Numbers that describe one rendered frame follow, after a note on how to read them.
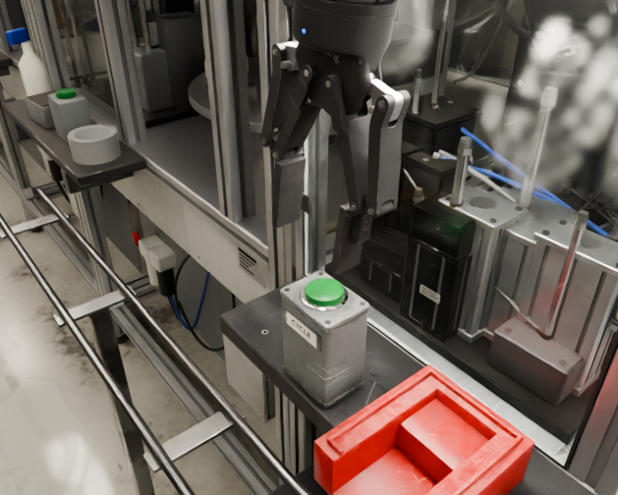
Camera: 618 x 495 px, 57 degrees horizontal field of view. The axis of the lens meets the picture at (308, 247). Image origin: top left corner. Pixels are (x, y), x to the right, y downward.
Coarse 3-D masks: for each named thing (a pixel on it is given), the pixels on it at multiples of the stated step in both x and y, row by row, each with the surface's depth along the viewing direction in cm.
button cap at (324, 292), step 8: (312, 280) 59; (320, 280) 59; (328, 280) 59; (312, 288) 58; (320, 288) 58; (328, 288) 58; (336, 288) 58; (312, 296) 57; (320, 296) 57; (328, 296) 57; (336, 296) 57; (320, 304) 57; (328, 304) 57
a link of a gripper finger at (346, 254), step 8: (344, 208) 47; (344, 216) 47; (344, 224) 48; (336, 232) 49; (344, 232) 48; (336, 240) 49; (344, 240) 49; (336, 248) 50; (344, 248) 50; (352, 248) 51; (360, 248) 51; (336, 256) 50; (344, 256) 50; (352, 256) 51; (360, 256) 52; (336, 264) 50; (344, 264) 51; (352, 264) 52; (336, 272) 51
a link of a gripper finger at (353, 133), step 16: (336, 80) 43; (336, 96) 43; (336, 112) 44; (336, 128) 44; (352, 128) 44; (368, 128) 45; (352, 144) 45; (352, 160) 45; (352, 176) 45; (352, 192) 46; (352, 208) 46
